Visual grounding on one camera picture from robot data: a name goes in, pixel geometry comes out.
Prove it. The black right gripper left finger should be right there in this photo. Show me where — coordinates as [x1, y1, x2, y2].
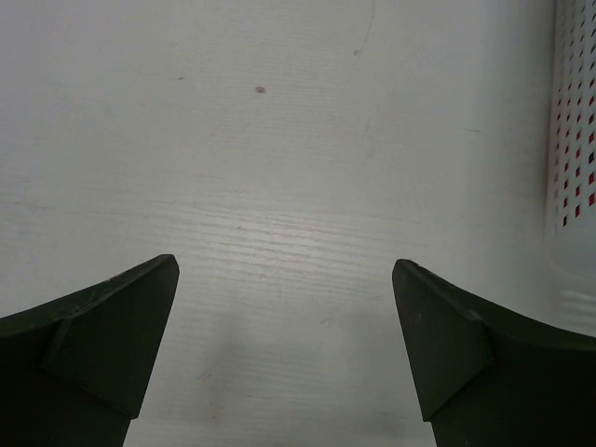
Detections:
[1, 254, 180, 446]

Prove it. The red t shirt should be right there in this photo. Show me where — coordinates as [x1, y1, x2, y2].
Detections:
[553, 79, 595, 228]

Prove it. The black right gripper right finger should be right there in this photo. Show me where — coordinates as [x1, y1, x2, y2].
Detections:
[392, 259, 595, 446]

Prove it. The white plastic basket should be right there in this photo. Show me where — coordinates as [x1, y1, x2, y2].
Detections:
[545, 0, 595, 326]

